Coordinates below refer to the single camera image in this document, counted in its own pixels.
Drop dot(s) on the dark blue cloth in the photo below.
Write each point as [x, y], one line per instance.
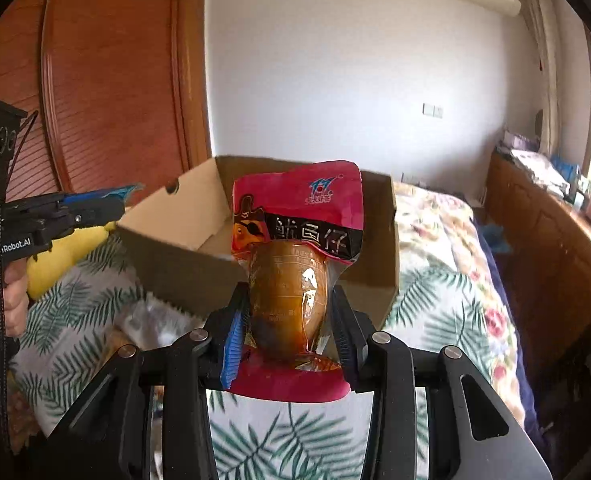
[505, 310]

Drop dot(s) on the brown cardboard box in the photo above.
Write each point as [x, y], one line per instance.
[175, 250]

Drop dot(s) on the clear plastic packet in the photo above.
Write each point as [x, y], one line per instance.
[150, 317]

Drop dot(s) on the red snack packet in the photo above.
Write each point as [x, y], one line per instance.
[298, 210]

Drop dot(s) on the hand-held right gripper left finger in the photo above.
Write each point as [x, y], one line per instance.
[233, 355]

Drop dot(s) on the blue box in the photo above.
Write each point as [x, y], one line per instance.
[565, 170]

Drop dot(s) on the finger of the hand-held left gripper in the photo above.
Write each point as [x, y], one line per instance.
[85, 220]
[110, 194]

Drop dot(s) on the person's left hand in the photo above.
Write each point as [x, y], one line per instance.
[12, 300]

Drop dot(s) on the floral blanket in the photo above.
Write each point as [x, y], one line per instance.
[455, 260]

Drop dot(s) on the stack of papers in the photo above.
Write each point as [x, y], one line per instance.
[530, 160]

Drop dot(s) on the leaf print bedsheet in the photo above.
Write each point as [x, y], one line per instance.
[275, 440]

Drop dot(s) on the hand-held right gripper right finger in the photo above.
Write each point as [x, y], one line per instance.
[345, 347]

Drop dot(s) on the white wall switch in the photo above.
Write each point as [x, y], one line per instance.
[432, 110]

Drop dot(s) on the long wooden cabinet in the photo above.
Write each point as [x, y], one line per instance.
[540, 240]

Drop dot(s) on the beige curtain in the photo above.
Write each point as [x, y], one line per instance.
[543, 60]

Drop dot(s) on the yellow plush toy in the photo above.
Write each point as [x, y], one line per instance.
[60, 265]

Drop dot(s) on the wooden wardrobe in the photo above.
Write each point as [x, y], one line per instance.
[100, 70]

